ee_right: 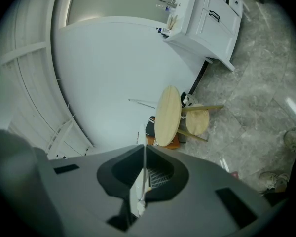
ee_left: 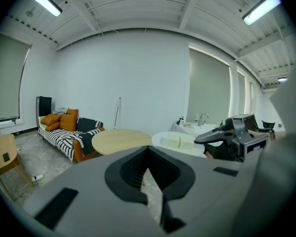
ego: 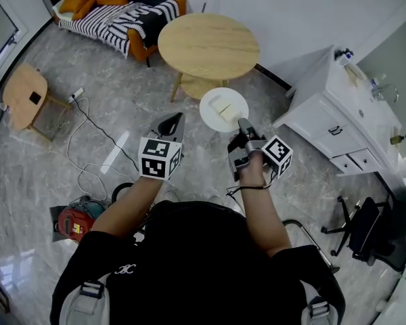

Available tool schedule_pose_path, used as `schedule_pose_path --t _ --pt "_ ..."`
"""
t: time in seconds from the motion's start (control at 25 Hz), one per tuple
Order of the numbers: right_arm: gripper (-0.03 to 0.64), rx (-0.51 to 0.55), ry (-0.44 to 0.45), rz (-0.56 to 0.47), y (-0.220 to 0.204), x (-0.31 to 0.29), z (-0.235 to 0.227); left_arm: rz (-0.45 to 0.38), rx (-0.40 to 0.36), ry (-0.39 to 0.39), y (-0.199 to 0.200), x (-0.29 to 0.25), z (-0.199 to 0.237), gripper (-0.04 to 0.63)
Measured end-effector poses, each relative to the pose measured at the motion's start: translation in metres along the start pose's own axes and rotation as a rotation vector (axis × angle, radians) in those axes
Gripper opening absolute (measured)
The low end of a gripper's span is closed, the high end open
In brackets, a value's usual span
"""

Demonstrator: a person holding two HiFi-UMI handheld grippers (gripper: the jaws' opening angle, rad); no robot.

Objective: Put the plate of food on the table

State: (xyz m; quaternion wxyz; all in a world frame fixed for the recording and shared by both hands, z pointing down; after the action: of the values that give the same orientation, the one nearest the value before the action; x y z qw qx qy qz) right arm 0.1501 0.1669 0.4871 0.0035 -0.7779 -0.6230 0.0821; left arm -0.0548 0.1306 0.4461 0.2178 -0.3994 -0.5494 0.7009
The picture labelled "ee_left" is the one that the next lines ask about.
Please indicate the white sink cabinet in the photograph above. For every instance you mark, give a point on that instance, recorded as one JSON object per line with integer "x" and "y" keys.
{"x": 207, "y": 128}

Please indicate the grey roller blind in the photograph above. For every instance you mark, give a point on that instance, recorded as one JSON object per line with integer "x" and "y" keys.
{"x": 241, "y": 95}
{"x": 209, "y": 90}
{"x": 7, "y": 78}

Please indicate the black phone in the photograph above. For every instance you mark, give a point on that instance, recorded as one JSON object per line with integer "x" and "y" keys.
{"x": 6, "y": 157}

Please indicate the long ceiling light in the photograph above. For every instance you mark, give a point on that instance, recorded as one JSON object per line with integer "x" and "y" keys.
{"x": 261, "y": 9}
{"x": 282, "y": 79}
{"x": 43, "y": 1}

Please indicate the round grey ceiling sensor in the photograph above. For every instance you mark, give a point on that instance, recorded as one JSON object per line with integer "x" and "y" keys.
{"x": 30, "y": 12}

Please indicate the black white striped blanket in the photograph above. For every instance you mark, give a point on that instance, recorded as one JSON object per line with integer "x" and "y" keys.
{"x": 54, "y": 137}

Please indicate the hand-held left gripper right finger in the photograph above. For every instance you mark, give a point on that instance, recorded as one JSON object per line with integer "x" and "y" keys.
{"x": 212, "y": 194}

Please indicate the white pump bottle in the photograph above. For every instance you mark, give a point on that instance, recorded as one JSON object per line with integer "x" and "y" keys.
{"x": 183, "y": 123}

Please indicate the clear plastic bottle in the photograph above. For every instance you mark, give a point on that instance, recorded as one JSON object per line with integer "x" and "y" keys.
{"x": 196, "y": 121}

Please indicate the person's right hand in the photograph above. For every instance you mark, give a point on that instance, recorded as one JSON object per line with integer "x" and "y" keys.
{"x": 254, "y": 133}

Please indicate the black office chair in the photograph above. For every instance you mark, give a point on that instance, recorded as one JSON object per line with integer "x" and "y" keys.
{"x": 269, "y": 126}

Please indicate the white power strip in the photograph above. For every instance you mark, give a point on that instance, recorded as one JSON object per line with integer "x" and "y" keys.
{"x": 37, "y": 178}

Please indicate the white round plate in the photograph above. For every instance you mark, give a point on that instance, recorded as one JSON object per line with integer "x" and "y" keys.
{"x": 156, "y": 141}

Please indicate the beige cloth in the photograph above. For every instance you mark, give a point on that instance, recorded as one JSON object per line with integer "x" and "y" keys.
{"x": 188, "y": 125}

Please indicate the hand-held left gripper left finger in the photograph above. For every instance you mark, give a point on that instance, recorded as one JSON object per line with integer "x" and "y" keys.
{"x": 93, "y": 179}

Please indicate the orange cushion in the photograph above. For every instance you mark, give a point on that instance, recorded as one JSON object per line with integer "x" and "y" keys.
{"x": 67, "y": 122}
{"x": 52, "y": 127}
{"x": 50, "y": 119}
{"x": 72, "y": 111}

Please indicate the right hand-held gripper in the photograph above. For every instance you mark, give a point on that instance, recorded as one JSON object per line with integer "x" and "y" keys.
{"x": 240, "y": 132}

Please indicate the black flat panel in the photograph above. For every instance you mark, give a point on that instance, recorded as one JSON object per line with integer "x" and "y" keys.
{"x": 45, "y": 106}

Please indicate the chrome faucet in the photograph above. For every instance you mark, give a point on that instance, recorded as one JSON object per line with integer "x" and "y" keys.
{"x": 203, "y": 118}

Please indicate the small wooden side table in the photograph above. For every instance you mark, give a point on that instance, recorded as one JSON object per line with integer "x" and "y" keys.
{"x": 2, "y": 147}

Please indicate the round wooden table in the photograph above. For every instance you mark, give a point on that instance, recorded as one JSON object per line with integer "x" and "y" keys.
{"x": 118, "y": 139}

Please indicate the crumpled grey cloth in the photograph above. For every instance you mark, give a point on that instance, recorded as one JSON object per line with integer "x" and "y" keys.
{"x": 60, "y": 111}

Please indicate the orange sofa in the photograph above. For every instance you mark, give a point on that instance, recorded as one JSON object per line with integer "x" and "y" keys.
{"x": 78, "y": 154}

